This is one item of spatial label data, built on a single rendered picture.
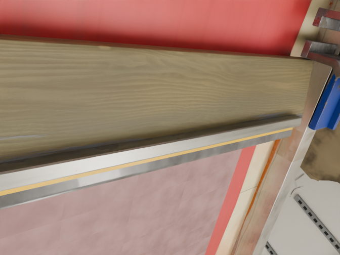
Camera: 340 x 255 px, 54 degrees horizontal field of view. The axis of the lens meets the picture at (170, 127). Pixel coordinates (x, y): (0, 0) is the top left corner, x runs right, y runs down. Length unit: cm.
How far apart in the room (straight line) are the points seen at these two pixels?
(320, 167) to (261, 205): 185
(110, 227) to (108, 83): 18
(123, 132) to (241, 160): 26
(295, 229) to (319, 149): 66
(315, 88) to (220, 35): 20
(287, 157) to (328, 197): 197
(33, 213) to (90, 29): 15
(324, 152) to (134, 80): 214
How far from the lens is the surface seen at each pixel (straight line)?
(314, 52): 41
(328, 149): 233
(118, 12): 24
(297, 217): 261
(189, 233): 46
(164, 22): 27
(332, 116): 52
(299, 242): 268
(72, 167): 20
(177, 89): 25
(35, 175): 19
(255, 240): 58
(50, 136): 20
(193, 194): 41
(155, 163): 27
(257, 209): 56
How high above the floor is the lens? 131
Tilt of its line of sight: 27 degrees down
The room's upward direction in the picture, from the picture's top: 145 degrees clockwise
